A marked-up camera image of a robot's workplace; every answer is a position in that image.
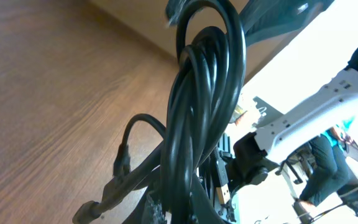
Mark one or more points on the person in teal shirt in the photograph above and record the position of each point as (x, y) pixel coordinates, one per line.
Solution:
(331, 174)

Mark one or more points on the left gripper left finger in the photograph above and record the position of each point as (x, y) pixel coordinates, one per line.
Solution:
(174, 9)

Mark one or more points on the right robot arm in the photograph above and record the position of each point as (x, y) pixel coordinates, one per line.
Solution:
(259, 152)

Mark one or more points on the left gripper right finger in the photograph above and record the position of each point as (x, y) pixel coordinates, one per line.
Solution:
(200, 207)

